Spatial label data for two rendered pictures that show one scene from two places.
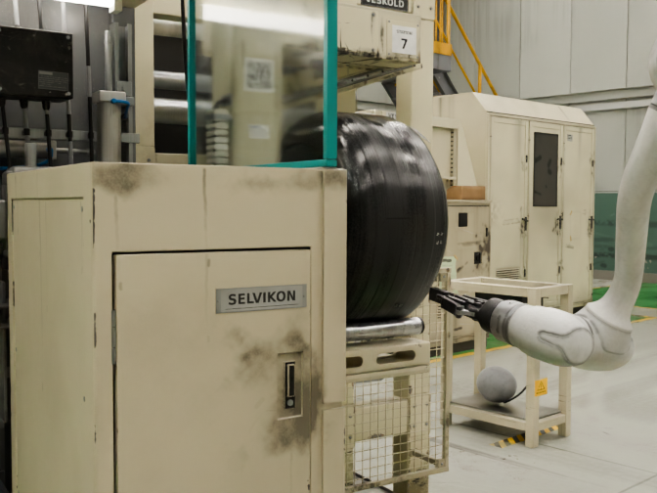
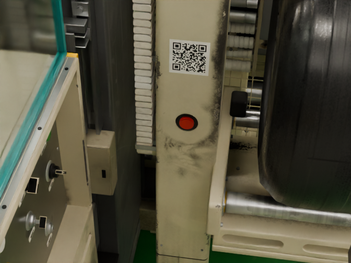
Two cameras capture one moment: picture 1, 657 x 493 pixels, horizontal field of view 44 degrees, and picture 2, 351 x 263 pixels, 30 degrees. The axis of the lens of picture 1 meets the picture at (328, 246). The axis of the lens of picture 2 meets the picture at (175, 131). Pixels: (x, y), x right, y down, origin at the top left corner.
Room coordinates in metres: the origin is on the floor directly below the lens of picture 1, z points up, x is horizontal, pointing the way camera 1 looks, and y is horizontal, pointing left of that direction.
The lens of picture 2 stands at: (1.13, -0.46, 1.92)
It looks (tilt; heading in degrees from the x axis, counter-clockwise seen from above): 42 degrees down; 39
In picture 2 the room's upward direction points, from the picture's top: 1 degrees clockwise
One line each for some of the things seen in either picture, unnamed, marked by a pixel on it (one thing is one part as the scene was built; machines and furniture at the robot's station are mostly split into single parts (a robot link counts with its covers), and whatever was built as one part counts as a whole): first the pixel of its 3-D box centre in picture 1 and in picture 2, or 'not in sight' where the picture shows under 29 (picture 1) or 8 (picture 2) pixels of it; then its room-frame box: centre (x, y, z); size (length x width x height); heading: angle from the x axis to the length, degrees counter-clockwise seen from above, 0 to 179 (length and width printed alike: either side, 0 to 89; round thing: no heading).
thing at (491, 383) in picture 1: (504, 356); not in sight; (4.36, -0.95, 0.40); 0.60 x 0.35 x 0.80; 43
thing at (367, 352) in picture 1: (362, 357); (297, 230); (2.01, -0.09, 0.84); 0.36 x 0.09 x 0.06; 122
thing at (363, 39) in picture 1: (316, 35); not in sight; (2.45, 0.04, 1.71); 0.61 x 0.25 x 0.15; 122
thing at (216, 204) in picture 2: not in sight; (223, 155); (2.04, 0.14, 0.90); 0.40 x 0.03 x 0.10; 32
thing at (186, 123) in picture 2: not in sight; (186, 121); (1.93, 0.16, 1.06); 0.03 x 0.02 x 0.03; 122
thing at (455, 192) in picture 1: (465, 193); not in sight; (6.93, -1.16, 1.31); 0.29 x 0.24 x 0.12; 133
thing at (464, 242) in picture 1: (432, 274); not in sight; (6.82, -0.87, 0.62); 0.91 x 0.58 x 1.25; 133
